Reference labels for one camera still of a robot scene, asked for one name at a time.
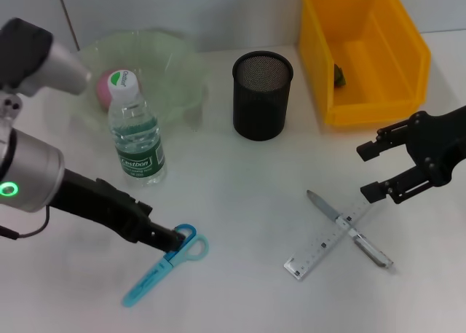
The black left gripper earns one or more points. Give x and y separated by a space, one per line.
102 205

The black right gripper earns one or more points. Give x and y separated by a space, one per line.
440 143

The blue children's scissors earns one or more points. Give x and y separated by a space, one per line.
189 251

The clear green-label water bottle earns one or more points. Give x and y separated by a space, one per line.
138 140

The green plastic wrapper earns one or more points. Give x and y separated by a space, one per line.
339 77

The clear plastic ruler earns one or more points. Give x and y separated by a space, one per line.
327 242

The pink knitted peach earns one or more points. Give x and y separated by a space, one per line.
102 90

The grey white pen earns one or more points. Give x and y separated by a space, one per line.
329 211

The black mesh pen cup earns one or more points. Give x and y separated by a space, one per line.
260 103

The green glass fruit plate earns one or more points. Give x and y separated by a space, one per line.
171 81

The yellow plastic bin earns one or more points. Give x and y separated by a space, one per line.
382 56

